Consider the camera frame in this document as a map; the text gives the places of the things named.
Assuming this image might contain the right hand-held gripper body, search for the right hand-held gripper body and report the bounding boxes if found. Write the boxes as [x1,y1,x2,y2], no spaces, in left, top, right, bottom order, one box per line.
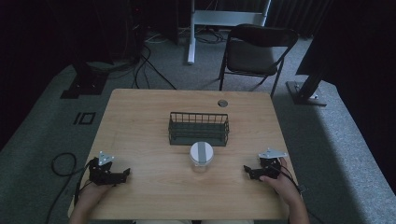
[257,147,290,181]

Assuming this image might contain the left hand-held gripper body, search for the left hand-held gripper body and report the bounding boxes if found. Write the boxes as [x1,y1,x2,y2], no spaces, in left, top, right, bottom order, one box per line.
[88,150,123,187]

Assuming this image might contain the person's left hand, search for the person's left hand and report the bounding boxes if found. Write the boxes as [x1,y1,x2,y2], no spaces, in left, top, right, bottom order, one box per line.
[76,183,112,209]

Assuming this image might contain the person's right hand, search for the person's right hand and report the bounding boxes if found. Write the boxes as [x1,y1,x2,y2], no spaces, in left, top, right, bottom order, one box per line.
[259,157,302,207]

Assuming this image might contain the clear jar with white lid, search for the clear jar with white lid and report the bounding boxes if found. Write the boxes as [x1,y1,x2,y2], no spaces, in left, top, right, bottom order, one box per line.
[189,141,215,174]

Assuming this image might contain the black folding chair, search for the black folding chair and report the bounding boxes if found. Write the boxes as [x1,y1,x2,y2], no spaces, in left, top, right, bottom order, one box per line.
[218,23,300,99]

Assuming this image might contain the dark curtain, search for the dark curtain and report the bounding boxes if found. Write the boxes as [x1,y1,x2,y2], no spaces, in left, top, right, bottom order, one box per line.
[265,0,335,39]

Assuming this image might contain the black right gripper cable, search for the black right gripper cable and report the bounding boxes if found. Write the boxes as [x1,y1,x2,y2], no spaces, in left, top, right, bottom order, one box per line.
[271,162,308,194]

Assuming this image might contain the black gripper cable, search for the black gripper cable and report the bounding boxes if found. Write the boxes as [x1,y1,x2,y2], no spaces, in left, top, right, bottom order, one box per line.
[271,162,308,194]
[45,151,94,224]

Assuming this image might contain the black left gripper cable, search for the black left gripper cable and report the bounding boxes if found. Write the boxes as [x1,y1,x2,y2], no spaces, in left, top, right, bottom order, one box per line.
[45,151,94,224]

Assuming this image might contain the dark green wire basket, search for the dark green wire basket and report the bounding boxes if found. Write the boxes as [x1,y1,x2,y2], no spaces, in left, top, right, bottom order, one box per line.
[167,111,231,147]

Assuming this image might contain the black stand with base plate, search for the black stand with base plate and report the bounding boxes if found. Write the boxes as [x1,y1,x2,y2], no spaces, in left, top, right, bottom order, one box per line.
[59,60,109,100]
[285,59,329,107]

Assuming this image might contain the black floor cables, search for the black floor cables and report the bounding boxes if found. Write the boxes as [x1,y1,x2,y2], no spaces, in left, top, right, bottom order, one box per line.
[130,29,177,91]

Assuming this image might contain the white metal desk frame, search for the white metal desk frame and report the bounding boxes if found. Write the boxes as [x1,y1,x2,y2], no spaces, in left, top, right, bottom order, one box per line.
[187,0,273,65]

